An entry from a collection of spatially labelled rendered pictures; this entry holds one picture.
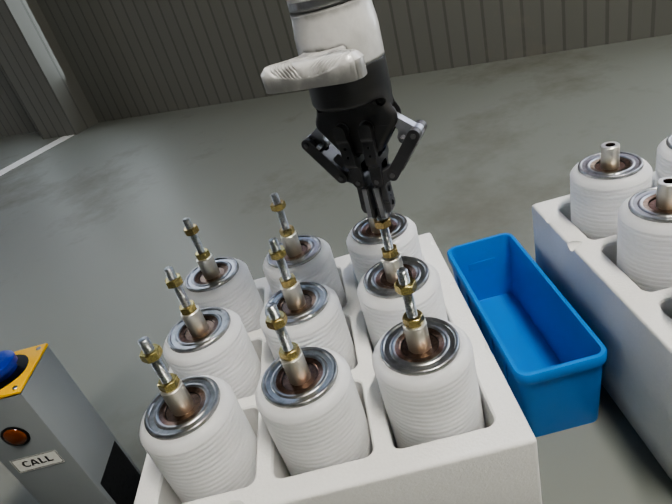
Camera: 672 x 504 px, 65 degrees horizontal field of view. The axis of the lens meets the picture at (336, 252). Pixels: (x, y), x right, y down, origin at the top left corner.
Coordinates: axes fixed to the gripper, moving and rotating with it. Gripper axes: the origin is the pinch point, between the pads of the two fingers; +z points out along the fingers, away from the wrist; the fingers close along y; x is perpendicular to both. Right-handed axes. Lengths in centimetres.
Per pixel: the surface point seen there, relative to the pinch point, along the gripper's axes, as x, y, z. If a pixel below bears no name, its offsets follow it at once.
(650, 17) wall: -173, -32, 29
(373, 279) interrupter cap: 1.0, 2.4, 9.9
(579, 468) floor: 3.0, -18.8, 35.3
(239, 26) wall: -170, 130, 2
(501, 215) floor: -55, -1, 35
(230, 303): 3.9, 22.3, 12.7
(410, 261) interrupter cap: -2.8, -0.9, 10.0
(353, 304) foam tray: -2.8, 8.4, 17.3
